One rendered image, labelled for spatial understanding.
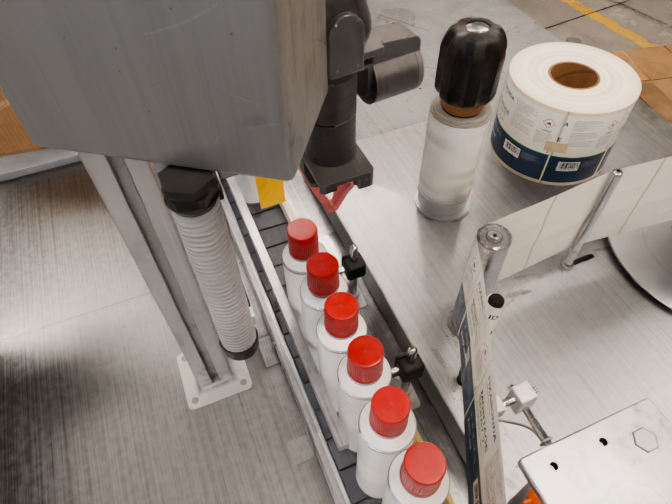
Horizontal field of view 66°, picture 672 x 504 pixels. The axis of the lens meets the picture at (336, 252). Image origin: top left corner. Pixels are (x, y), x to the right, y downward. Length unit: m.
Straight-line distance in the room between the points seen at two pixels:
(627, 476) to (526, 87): 0.63
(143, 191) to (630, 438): 0.40
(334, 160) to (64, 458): 0.50
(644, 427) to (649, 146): 0.75
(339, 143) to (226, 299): 0.24
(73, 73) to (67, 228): 0.71
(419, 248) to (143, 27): 0.60
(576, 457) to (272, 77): 0.30
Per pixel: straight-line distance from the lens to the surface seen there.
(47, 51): 0.32
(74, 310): 0.89
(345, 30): 0.48
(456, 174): 0.77
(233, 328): 0.43
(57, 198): 1.07
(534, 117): 0.88
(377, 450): 0.48
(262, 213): 0.85
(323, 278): 0.51
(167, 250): 0.51
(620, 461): 0.41
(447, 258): 0.79
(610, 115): 0.89
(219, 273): 0.37
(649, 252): 0.89
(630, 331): 0.81
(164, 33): 0.27
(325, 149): 0.56
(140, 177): 0.44
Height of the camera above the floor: 1.49
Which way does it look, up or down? 51 degrees down
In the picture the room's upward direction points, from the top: 1 degrees counter-clockwise
